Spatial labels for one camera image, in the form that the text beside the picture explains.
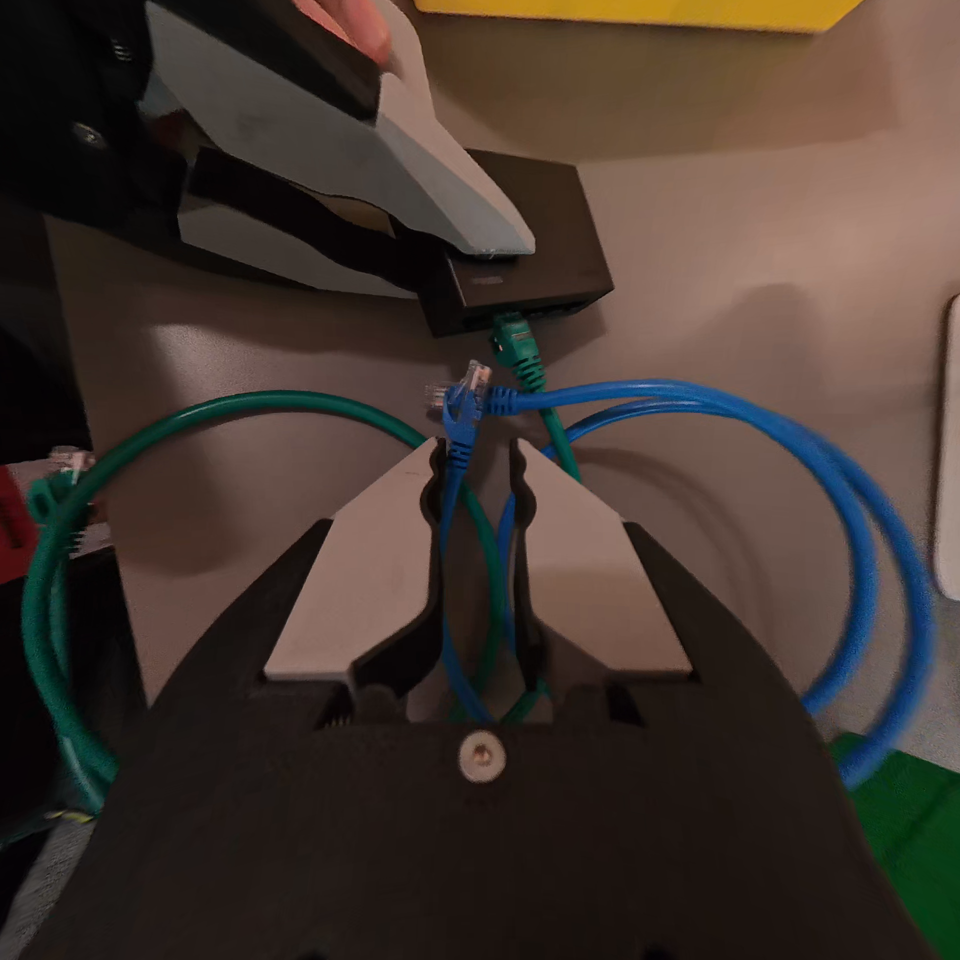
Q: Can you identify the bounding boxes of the blue ethernet cable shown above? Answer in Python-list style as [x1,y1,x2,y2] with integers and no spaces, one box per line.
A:
[423,359,940,794]

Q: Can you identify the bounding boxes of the red ridged plastic object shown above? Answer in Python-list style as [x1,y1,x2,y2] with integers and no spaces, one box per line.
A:
[0,462,40,588]

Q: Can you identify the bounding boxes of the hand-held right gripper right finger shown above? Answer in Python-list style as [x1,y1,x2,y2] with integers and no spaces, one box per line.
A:
[507,437,694,695]

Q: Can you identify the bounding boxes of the green plastic bin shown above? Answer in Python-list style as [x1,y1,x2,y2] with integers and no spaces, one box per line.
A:
[828,731,960,960]

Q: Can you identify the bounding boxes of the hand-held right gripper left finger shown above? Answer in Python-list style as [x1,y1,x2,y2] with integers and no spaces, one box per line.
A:
[261,437,449,699]

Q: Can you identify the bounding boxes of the person's left hand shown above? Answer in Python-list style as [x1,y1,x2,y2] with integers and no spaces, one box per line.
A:
[291,0,393,66]

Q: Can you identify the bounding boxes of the green ethernet cable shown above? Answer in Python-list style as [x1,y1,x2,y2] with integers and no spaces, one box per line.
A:
[21,310,584,820]

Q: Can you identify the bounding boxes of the yellow plastic bin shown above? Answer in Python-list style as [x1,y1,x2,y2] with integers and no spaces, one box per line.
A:
[411,0,869,34]

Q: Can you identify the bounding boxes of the black network switch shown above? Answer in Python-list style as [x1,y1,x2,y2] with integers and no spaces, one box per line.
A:
[416,148,617,339]

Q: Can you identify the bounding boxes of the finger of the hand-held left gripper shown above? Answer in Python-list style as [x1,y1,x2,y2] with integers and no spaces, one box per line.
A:
[174,146,455,303]
[141,0,539,262]

